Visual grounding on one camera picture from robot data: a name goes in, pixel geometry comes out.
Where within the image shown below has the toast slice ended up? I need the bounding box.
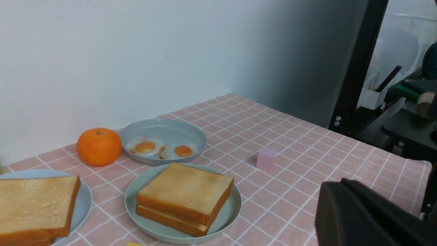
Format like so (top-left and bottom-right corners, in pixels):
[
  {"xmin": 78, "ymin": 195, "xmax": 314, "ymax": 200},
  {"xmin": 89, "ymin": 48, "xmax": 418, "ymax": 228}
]
[
  {"xmin": 0, "ymin": 176, "xmax": 81, "ymax": 246},
  {"xmin": 136, "ymin": 163, "xmax": 234, "ymax": 226}
]

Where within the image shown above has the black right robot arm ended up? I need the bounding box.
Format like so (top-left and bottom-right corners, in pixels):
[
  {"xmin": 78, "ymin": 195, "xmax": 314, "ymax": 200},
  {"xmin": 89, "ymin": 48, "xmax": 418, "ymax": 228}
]
[{"xmin": 315, "ymin": 178, "xmax": 437, "ymax": 246}]

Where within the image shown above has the teal sandwich plate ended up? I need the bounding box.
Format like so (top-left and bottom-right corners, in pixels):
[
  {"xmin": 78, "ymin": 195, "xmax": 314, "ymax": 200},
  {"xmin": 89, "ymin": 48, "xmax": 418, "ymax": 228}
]
[{"xmin": 125, "ymin": 164, "xmax": 242, "ymax": 245}]

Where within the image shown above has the front fried egg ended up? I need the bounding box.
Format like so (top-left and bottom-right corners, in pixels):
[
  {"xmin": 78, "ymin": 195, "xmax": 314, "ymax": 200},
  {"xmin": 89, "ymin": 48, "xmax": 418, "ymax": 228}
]
[{"xmin": 159, "ymin": 143, "xmax": 198, "ymax": 160}]

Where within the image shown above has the fried egg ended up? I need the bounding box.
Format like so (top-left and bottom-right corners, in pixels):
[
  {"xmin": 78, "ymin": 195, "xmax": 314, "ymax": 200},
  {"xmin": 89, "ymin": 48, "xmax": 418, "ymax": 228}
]
[
  {"xmin": 159, "ymin": 143, "xmax": 198, "ymax": 160},
  {"xmin": 124, "ymin": 135, "xmax": 165, "ymax": 158}
]

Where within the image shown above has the pink cube block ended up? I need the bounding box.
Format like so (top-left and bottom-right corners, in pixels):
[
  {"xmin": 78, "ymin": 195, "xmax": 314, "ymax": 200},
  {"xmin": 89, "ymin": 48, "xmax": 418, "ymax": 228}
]
[{"xmin": 256, "ymin": 147, "xmax": 277, "ymax": 171}]

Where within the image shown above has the grey egg plate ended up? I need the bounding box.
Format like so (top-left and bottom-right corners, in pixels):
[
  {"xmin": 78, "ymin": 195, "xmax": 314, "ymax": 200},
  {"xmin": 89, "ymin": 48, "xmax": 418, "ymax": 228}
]
[{"xmin": 118, "ymin": 119, "xmax": 207, "ymax": 166}]

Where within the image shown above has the pink checkered tablecloth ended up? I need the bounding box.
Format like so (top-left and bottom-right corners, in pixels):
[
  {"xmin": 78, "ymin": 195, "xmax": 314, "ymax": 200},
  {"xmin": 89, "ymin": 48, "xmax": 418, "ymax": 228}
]
[{"xmin": 3, "ymin": 94, "xmax": 431, "ymax": 246}]

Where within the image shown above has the left fried egg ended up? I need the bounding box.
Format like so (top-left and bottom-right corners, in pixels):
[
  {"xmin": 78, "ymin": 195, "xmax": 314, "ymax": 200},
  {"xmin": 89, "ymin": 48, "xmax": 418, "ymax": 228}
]
[{"xmin": 124, "ymin": 135, "xmax": 165, "ymax": 158}]

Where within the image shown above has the orange tangerine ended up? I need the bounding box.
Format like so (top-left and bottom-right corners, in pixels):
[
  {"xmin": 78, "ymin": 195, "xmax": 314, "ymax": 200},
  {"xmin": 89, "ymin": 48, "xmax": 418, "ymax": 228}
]
[{"xmin": 75, "ymin": 128, "xmax": 122, "ymax": 167}]

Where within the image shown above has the yellow cube block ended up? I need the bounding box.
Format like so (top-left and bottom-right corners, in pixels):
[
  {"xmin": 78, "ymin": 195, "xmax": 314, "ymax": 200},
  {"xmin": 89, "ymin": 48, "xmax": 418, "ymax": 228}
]
[{"xmin": 126, "ymin": 242, "xmax": 143, "ymax": 246}]

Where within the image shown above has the blue-grey bread plate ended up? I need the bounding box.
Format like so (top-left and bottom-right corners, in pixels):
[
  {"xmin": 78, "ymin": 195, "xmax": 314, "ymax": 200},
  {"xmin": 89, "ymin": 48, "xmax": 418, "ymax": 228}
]
[{"xmin": 1, "ymin": 169, "xmax": 93, "ymax": 246}]

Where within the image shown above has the black metal frame post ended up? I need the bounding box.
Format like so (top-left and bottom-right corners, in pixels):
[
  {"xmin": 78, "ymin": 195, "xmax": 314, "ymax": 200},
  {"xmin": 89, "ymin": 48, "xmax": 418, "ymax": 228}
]
[{"xmin": 329, "ymin": 0, "xmax": 388, "ymax": 136}]

